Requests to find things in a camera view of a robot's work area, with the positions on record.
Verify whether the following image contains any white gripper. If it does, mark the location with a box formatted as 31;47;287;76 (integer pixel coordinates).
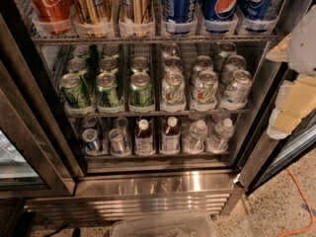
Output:
266;5;316;140

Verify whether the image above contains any white diet can front right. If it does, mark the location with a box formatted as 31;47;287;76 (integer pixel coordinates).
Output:
222;69;252;104

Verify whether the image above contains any white diet can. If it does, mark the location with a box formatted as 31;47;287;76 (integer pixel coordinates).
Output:
222;69;252;104
193;70;218;105
162;71;185;106
161;43;179;60
210;41;237;72

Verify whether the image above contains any white diet can second-row right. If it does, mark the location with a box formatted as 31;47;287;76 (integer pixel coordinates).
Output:
220;54;246;85

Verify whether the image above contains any white diet can second-row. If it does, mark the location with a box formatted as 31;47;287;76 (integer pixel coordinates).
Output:
220;54;246;85
190;55;213;85
162;56;183;73

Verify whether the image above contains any white diet can back right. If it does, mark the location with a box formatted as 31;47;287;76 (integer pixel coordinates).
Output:
210;41;237;72

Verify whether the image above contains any fridge glass door right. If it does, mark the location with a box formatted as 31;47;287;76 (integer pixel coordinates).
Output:
237;69;316;196

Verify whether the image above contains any fridge glass door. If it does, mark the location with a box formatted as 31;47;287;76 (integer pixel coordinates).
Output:
237;69;316;196
0;15;81;198

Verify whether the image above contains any blue Pepsi can right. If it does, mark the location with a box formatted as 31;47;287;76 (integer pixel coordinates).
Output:
239;0;277;33

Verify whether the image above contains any blue pepsi can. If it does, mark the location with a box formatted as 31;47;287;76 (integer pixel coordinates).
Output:
202;0;238;34
163;0;197;35
239;0;277;33

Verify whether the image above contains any white diet can front middle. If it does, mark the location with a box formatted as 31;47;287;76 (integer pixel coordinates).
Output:
193;70;218;105

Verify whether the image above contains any white diet can second-row middle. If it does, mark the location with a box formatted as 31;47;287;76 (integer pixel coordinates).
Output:
190;55;213;85

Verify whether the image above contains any blue Pepsi can middle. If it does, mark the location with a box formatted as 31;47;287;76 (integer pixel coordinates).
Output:
202;0;238;34

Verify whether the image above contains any white diet can second-row left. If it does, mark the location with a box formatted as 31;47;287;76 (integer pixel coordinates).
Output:
162;56;183;73

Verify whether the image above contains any white diet can front left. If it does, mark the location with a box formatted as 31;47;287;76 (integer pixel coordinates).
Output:
162;71;185;106

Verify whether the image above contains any white diet can back left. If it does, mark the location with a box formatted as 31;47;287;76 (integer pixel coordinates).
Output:
161;43;179;60

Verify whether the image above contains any blue Pepsi can left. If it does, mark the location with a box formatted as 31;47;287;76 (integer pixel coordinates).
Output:
163;0;197;35

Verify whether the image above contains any green can second-row right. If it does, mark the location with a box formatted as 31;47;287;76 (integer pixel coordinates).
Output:
130;56;150;73

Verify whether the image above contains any gold can right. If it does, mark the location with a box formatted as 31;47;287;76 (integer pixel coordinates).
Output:
120;0;154;37

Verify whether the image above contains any gold can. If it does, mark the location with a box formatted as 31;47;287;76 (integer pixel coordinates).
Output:
120;0;154;37
74;0;112;38

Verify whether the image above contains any stainless steel fridge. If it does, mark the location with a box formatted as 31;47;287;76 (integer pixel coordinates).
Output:
0;0;315;224

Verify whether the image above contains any silver can bottom back right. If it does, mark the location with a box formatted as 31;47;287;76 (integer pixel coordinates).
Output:
114;117;129;139

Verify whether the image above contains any silver can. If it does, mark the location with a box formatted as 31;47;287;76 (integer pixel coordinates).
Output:
109;128;127;156
82;118;98;129
82;128;102;155
114;117;129;139

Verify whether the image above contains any silver can bottom front right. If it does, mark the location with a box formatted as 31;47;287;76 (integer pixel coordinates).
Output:
109;128;127;156

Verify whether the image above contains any silver can bottom back left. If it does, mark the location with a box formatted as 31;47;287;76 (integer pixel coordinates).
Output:
82;118;98;129

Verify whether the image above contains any silver can bottom front left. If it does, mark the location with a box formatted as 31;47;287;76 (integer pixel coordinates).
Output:
82;128;102;155

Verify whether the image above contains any gold can left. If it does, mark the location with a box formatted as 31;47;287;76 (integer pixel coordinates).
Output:
74;0;112;38

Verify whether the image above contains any green can second-row left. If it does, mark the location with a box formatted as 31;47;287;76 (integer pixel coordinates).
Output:
66;57;95;94

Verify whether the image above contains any red Coca-Cola can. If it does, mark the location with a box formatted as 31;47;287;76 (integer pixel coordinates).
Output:
31;0;70;35

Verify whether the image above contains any fridge glass door left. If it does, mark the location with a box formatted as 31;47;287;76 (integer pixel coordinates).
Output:
0;15;81;198

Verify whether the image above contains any clear water bottle right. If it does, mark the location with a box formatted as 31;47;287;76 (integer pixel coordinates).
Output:
206;118;234;153

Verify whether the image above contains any clear water bottle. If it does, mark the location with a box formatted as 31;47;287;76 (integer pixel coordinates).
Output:
184;119;207;154
206;118;234;153

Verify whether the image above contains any clear water bottle left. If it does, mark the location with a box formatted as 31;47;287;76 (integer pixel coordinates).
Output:
184;119;207;154

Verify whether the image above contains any brown tea bottle right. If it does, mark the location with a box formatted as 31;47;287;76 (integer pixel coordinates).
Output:
160;117;181;155

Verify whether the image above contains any brown tea bottle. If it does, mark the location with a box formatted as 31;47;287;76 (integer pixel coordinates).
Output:
135;119;155;156
160;117;181;155

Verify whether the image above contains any brown tea bottle left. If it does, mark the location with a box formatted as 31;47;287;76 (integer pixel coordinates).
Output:
135;119;155;156

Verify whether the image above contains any clear plastic bin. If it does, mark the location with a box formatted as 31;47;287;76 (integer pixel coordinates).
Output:
110;211;217;237

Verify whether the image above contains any orange cable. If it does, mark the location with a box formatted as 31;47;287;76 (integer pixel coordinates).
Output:
276;167;316;237

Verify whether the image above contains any middle wire shelf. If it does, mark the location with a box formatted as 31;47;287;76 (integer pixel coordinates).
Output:
67;109;250;119

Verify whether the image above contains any wire shelf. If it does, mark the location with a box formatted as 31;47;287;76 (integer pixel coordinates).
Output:
67;109;250;119
32;35;283;45

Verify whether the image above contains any top wire shelf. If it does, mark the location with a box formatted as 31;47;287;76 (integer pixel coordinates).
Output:
32;35;283;45

